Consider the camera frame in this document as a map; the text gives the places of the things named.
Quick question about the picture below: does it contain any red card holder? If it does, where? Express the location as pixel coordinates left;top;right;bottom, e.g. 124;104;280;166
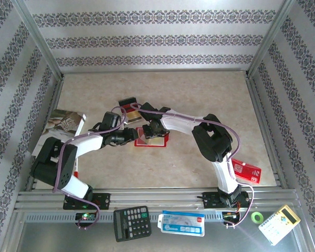
134;127;171;148

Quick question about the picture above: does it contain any small dark red box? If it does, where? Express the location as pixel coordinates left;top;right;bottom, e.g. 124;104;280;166
118;97;138;109

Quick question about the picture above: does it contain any printed booklet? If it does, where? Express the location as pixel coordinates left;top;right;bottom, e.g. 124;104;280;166
27;109;88;160

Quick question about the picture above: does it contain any controller board with green light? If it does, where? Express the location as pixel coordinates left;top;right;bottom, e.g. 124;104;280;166
75;212;97;224

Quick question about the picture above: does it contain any black desk calculator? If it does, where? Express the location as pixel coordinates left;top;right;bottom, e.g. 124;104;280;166
113;205;152;243

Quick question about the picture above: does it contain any blue white plastic pouch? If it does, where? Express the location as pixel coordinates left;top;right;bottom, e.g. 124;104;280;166
157;209;206;238

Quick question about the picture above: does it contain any red box with white logo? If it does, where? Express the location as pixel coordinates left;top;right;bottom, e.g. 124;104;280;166
230;158;263;185

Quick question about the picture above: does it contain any perforated metal strip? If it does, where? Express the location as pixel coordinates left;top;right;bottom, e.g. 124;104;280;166
23;211;253;223

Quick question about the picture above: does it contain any green tape roll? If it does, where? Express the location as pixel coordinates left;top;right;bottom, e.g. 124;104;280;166
250;211;264;225

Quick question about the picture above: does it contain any yellow white calculator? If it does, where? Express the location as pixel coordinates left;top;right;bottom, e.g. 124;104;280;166
258;204;302;247

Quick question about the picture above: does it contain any thin aluminium wall rail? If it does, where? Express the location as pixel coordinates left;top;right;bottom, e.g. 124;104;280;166
60;67;250;75

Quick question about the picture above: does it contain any long aluminium base rail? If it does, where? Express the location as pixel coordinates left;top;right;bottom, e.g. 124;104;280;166
14;186;299;211

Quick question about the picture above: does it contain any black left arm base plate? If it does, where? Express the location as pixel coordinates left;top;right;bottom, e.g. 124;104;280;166
62;193;111;211

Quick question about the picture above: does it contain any aluminium side rail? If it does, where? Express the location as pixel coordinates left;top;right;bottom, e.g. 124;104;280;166
245;72;288;188
25;75;65;191

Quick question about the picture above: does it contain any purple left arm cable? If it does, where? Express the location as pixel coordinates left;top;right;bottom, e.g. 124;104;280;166
52;106;127;230

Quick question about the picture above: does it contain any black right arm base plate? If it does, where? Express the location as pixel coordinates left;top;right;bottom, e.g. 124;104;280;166
202;191;251;210

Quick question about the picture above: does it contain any wiring board with coloured wires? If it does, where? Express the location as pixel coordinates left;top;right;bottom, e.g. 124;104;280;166
222;211;240;224

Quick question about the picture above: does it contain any aluminium corner post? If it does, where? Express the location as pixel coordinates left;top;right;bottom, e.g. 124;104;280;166
13;0;64;78
247;0;298;77

